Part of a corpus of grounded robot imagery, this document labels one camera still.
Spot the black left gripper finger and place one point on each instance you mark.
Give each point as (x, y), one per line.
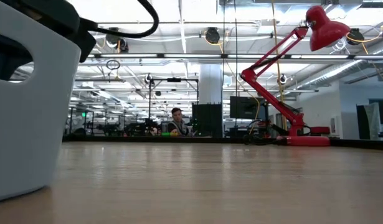
(9, 59)
(87, 39)

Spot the light grey plastic bin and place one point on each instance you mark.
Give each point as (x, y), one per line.
(29, 140)

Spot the small black ceiling reel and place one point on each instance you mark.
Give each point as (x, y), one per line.
(148, 78)
(282, 79)

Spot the person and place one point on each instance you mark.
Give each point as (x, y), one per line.
(177, 126)

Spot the white building column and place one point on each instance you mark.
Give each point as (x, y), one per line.
(210, 84)

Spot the black cabinet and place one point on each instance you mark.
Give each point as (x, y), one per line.
(206, 121)

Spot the black monitor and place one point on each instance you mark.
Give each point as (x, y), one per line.
(245, 107)

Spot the red desk lamp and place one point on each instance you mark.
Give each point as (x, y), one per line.
(325, 31)

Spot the black standing panel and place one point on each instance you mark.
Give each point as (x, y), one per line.
(362, 124)

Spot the black metal stand frame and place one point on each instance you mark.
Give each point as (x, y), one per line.
(174, 79)

